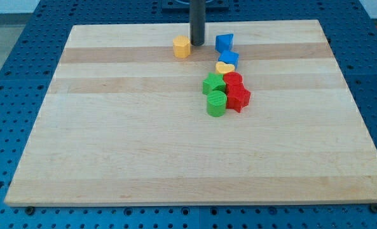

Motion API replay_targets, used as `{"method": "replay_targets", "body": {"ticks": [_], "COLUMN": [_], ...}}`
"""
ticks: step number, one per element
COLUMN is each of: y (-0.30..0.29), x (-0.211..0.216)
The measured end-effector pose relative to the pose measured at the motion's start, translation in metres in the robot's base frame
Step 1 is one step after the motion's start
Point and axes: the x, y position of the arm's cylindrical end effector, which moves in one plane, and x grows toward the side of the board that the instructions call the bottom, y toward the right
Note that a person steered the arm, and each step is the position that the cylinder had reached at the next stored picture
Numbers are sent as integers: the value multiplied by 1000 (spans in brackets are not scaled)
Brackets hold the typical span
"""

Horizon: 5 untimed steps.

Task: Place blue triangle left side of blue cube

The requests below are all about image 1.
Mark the blue cube block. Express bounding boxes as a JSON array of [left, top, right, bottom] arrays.
[[218, 50, 239, 69]]

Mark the blue triangle block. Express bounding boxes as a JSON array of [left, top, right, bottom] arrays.
[[215, 33, 234, 53]]

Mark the green cylinder block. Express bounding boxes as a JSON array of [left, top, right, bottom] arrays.
[[207, 90, 227, 117]]

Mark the green star block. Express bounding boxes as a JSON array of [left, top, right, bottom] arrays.
[[202, 73, 226, 95]]

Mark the red star block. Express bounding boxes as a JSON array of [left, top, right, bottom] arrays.
[[226, 83, 251, 113]]

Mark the wooden board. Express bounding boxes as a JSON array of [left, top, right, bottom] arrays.
[[4, 20, 377, 207]]

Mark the red cylinder block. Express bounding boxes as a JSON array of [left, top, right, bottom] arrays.
[[223, 71, 243, 86]]

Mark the yellow heart block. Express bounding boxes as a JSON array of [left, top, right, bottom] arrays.
[[215, 61, 235, 74]]

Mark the yellow hexagon block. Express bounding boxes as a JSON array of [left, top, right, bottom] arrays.
[[173, 35, 191, 59]]

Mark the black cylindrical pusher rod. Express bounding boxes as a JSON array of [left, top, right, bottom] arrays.
[[189, 0, 206, 46]]

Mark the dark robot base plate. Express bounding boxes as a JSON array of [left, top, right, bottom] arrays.
[[159, 0, 230, 12]]

